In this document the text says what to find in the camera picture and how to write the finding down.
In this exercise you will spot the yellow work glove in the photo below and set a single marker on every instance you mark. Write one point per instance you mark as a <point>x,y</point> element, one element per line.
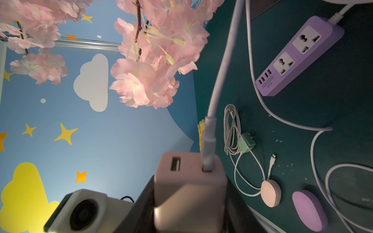
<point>201,128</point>

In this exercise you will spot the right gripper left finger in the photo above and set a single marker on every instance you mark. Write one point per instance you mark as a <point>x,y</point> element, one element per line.
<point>140,219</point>

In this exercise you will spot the green USB charger adapter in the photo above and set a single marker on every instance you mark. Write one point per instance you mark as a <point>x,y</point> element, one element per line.
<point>246,142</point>

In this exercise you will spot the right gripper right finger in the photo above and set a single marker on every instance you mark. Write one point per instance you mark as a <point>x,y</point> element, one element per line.
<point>238,217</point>

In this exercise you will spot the pink USB charger adapter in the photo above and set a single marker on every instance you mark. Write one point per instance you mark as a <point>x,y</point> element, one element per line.
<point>187,199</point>

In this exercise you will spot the purple power strip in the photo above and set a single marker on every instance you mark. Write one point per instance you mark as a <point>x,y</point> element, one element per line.
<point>313,39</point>

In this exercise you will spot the pink artificial blossom tree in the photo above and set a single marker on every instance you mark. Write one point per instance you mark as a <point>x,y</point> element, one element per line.
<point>165,38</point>

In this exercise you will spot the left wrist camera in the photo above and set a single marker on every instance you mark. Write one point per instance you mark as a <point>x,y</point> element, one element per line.
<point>87,211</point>

